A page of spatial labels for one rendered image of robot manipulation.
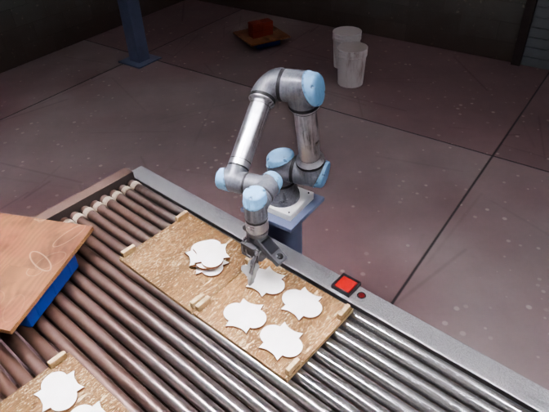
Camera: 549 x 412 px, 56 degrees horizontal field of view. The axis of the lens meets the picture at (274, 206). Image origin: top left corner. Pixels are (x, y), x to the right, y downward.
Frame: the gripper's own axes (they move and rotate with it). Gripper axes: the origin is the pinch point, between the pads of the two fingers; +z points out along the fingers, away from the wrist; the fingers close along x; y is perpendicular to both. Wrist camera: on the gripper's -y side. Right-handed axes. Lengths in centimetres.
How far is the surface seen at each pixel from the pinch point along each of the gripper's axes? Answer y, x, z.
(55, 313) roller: 48, 55, 5
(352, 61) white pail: 169, -311, 71
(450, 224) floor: 1, -180, 99
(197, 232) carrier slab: 39.3, -3.1, 3.6
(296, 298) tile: -13.7, 0.0, 2.9
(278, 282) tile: -4.2, -2.1, 2.8
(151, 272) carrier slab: 36.0, 22.6, 3.5
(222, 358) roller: -9.5, 31.4, 5.7
